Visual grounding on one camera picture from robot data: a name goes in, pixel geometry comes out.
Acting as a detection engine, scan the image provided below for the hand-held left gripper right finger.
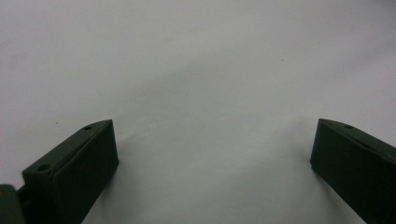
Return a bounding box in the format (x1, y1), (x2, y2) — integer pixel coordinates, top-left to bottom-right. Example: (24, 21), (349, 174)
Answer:
(309, 118), (396, 224)

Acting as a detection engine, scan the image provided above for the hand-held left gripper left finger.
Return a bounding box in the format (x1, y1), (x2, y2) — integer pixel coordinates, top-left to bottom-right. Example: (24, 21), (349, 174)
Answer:
(21, 119), (120, 224)

